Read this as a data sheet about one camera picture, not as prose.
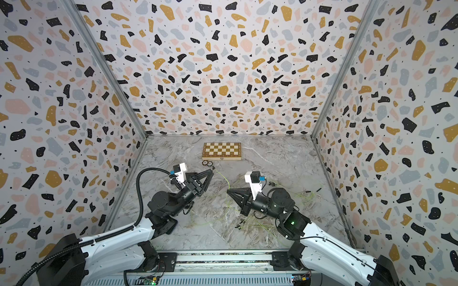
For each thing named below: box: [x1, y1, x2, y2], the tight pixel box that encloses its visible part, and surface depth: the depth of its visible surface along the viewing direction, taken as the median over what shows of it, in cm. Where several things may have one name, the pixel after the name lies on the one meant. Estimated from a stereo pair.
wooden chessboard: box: [201, 142, 242, 161], surface depth 112 cm
